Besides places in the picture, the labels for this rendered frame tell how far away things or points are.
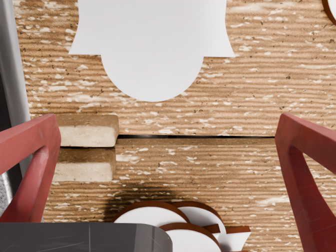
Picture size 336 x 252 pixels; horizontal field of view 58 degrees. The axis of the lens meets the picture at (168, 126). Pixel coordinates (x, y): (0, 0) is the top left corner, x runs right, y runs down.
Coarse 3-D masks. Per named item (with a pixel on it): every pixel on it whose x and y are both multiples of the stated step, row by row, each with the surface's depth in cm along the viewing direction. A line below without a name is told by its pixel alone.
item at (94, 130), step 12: (60, 120) 22; (72, 120) 22; (84, 120) 22; (96, 120) 22; (108, 120) 22; (60, 132) 22; (72, 132) 22; (84, 132) 22; (96, 132) 22; (108, 132) 22; (60, 144) 22; (72, 144) 22; (84, 144) 22; (96, 144) 22; (108, 144) 22
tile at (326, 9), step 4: (324, 0) 21; (328, 0) 20; (332, 0) 20; (324, 4) 21; (328, 4) 21; (332, 4) 20; (324, 8) 21; (328, 8) 21; (332, 8) 21; (328, 12) 21; (332, 12) 21; (328, 16) 22; (332, 16) 21; (332, 20) 21
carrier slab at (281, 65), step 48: (48, 0) 21; (240, 0) 21; (288, 0) 21; (48, 48) 22; (240, 48) 22; (288, 48) 22; (48, 96) 23; (96, 96) 23; (192, 96) 24; (240, 96) 24; (288, 96) 24
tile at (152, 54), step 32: (96, 0) 20; (128, 0) 20; (160, 0) 20; (192, 0) 20; (224, 0) 20; (96, 32) 21; (128, 32) 21; (160, 32) 21; (192, 32) 21; (224, 32) 21; (128, 64) 22; (160, 64) 22; (192, 64) 22; (160, 96) 23
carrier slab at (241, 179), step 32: (128, 160) 26; (160, 160) 26; (192, 160) 26; (224, 160) 26; (256, 160) 26; (64, 192) 27; (96, 192) 27; (128, 192) 27; (160, 192) 27; (192, 192) 27; (224, 192) 27; (256, 192) 27; (320, 192) 27; (224, 224) 28; (256, 224) 29; (288, 224) 29
